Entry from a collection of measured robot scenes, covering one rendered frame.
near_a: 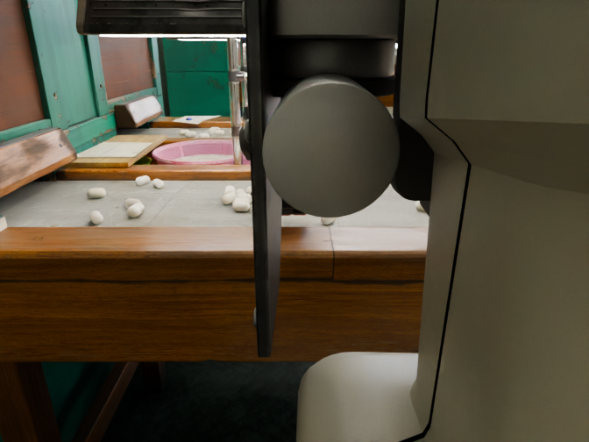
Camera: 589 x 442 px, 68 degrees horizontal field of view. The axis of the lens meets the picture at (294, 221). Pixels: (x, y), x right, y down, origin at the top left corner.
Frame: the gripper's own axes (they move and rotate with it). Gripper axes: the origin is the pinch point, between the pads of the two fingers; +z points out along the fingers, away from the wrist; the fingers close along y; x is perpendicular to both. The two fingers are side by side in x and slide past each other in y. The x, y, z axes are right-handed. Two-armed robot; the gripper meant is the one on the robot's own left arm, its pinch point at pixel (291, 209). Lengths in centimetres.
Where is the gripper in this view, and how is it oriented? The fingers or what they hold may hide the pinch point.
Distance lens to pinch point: 75.8
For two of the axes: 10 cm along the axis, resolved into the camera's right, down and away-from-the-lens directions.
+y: -10.0, 0.0, -0.1
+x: 0.0, 9.5, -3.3
